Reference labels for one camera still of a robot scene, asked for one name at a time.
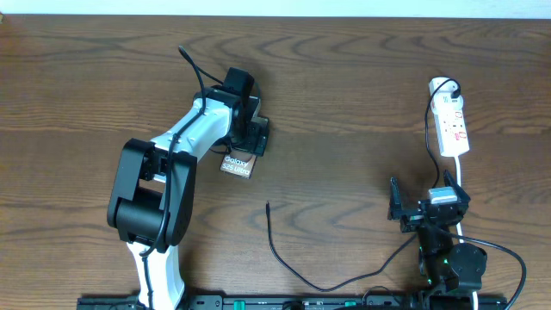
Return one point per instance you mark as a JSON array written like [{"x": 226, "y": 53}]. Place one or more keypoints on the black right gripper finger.
[
  {"x": 449, "y": 181},
  {"x": 395, "y": 203}
]

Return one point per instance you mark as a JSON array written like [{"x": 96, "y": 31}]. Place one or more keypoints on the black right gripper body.
[{"x": 412, "y": 219}]

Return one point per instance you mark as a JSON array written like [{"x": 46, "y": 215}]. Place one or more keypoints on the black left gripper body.
[{"x": 253, "y": 139}]

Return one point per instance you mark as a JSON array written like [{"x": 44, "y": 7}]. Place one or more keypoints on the Galaxy S25 Ultra smartphone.
[{"x": 240, "y": 164}]

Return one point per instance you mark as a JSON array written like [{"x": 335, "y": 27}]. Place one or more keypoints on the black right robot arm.
[{"x": 453, "y": 268}]

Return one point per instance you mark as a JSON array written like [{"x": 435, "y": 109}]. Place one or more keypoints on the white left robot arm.
[{"x": 153, "y": 194}]

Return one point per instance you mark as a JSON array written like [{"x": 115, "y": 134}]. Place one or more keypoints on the white USB charger adapter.
[{"x": 443, "y": 103}]

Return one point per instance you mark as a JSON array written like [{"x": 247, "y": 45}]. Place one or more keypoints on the white power strip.
[{"x": 450, "y": 128}]

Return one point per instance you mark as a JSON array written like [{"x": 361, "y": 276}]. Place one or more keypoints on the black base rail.
[{"x": 374, "y": 301}]

